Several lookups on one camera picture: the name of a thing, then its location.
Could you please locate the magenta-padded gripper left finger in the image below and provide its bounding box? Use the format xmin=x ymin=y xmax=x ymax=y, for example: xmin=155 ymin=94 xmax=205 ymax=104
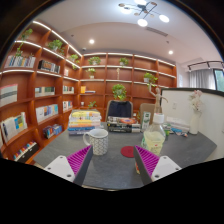
xmin=43 ymin=144 xmax=95 ymax=187

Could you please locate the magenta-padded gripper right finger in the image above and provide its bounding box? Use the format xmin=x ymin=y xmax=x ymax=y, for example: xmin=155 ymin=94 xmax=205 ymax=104
xmin=133 ymin=144 xmax=183 ymax=187

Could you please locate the clear bottle with yellow drink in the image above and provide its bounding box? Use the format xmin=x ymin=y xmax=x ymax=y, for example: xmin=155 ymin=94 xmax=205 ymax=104
xmin=134 ymin=113 xmax=167 ymax=175

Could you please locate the small green white box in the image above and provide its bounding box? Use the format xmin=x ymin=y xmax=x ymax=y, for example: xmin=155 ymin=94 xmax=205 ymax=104
xmin=163 ymin=124 xmax=172 ymax=136

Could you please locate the flat round red coaster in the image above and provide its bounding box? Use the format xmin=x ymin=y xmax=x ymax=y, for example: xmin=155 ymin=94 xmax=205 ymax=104
xmin=120 ymin=145 xmax=136 ymax=159

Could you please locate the stack of white papers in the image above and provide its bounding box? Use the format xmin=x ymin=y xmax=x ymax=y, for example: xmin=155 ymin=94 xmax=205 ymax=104
xmin=165 ymin=116 xmax=191 ymax=133

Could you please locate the white patterned mug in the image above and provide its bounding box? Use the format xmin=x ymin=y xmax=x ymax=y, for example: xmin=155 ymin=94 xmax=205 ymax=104
xmin=82 ymin=128 xmax=110 ymax=156

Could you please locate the tall green white carton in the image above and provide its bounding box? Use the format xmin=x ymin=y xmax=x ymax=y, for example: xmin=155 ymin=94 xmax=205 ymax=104
xmin=140 ymin=110 xmax=152 ymax=132

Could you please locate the stack of colourful books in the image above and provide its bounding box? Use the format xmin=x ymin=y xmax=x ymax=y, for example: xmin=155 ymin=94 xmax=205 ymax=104
xmin=67 ymin=109 xmax=103 ymax=136

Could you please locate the white vase with pink flowers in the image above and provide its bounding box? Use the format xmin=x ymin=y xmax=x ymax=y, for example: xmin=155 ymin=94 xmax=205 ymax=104
xmin=188 ymin=89 xmax=204 ymax=135

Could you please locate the stack of dark books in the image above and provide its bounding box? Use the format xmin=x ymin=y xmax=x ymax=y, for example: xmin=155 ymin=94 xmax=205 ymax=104
xmin=106 ymin=116 xmax=142 ymax=134

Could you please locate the tan chair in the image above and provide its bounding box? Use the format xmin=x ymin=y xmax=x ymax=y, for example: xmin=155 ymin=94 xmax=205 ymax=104
xmin=139 ymin=102 xmax=156 ymax=123

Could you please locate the wooden artist mannequin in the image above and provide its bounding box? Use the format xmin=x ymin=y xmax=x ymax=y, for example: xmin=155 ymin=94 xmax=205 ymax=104
xmin=148 ymin=87 xmax=169 ymax=116

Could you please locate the wooden shelf unit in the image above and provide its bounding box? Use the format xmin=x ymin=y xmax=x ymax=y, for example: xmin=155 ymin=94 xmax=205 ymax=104
xmin=0 ymin=19 xmax=178 ymax=164

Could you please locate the grey sheer curtain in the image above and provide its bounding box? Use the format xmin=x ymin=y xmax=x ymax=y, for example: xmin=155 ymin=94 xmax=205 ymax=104
xmin=188 ymin=68 xmax=216 ymax=90

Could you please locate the window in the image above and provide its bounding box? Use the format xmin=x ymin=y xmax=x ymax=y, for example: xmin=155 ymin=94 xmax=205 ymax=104
xmin=213 ymin=68 xmax=224 ymax=93

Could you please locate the ceiling air vent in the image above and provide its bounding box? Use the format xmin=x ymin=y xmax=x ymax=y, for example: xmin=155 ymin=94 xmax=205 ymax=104
xmin=145 ymin=26 xmax=169 ymax=38

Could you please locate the branched ceiling lamp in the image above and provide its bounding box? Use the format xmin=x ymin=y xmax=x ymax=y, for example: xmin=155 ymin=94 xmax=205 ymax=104
xmin=118 ymin=0 xmax=170 ymax=28

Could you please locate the black track light rail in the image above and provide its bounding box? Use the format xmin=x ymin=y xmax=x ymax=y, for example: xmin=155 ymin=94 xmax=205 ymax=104
xmin=186 ymin=60 xmax=224 ymax=72

